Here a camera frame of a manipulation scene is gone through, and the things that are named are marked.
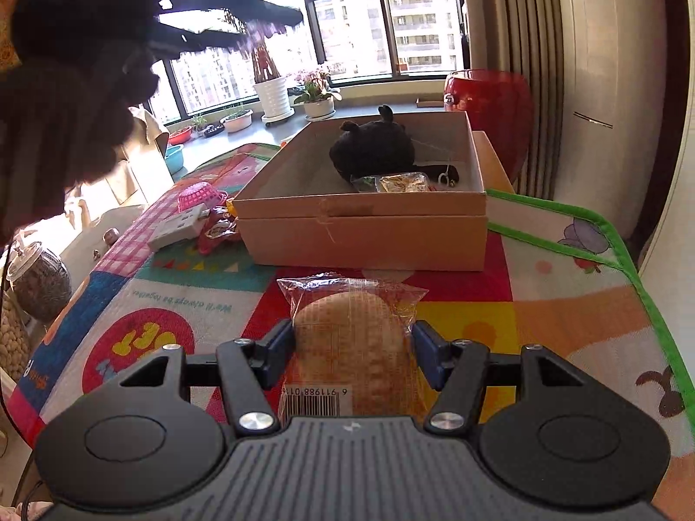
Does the packaged bread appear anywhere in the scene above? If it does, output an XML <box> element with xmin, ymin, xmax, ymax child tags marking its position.
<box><xmin>278</xmin><ymin>273</ymin><xmax>427</xmax><ymax>423</ymax></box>

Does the colourful play mat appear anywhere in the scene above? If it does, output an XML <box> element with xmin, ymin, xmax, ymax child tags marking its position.
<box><xmin>7</xmin><ymin>142</ymin><xmax>695</xmax><ymax>457</ymax></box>

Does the red plastic basin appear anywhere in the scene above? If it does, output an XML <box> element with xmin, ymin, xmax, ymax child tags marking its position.
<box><xmin>169</xmin><ymin>126</ymin><xmax>193</xmax><ymax>146</ymax></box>

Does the red snack bag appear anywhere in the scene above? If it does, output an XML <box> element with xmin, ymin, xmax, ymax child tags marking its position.
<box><xmin>197</xmin><ymin>206</ymin><xmax>242</xmax><ymax>255</ymax></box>

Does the blue plastic basin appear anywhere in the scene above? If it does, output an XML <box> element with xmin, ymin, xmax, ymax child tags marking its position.
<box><xmin>165</xmin><ymin>145</ymin><xmax>184</xmax><ymax>175</ymax></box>

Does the white electronic device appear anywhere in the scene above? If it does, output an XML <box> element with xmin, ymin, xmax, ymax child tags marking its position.
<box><xmin>147</xmin><ymin>204</ymin><xmax>210</xmax><ymax>252</ymax></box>

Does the cardboard box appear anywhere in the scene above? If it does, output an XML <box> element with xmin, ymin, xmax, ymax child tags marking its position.
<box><xmin>233</xmin><ymin>112</ymin><xmax>488</xmax><ymax>272</ymax></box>

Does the low white planter bowl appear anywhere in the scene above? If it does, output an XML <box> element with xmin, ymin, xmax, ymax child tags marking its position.
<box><xmin>220</xmin><ymin>109</ymin><xmax>253</xmax><ymax>134</ymax></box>

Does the pink plastic basket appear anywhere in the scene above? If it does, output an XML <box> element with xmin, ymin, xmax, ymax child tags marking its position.
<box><xmin>177</xmin><ymin>181</ymin><xmax>228</xmax><ymax>213</ymax></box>

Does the small packaged snack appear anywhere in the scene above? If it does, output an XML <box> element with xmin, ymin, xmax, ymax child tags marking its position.
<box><xmin>351</xmin><ymin>172</ymin><xmax>434</xmax><ymax>193</ymax></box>

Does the tall white plant pot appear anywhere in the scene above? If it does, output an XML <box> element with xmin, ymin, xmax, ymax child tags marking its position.
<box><xmin>255</xmin><ymin>76</ymin><xmax>295</xmax><ymax>125</ymax></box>

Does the glass jar with lid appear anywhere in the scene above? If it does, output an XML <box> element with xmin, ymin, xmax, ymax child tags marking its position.
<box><xmin>8</xmin><ymin>242</ymin><xmax>72</xmax><ymax>323</ymax></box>

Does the black plush toy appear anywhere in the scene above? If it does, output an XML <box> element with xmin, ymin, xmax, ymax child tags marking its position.
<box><xmin>329</xmin><ymin>105</ymin><xmax>460</xmax><ymax>187</ymax></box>

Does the pink flower pot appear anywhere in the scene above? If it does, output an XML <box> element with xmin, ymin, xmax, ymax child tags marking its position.
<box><xmin>292</xmin><ymin>63</ymin><xmax>343</xmax><ymax>119</ymax></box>

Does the white cabinet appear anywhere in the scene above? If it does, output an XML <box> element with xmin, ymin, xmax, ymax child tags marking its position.
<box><xmin>554</xmin><ymin>0</ymin><xmax>667</xmax><ymax>237</ymax></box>

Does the beige curtain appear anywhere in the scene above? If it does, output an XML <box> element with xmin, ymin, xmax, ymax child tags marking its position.
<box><xmin>465</xmin><ymin>0</ymin><xmax>564</xmax><ymax>200</ymax></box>

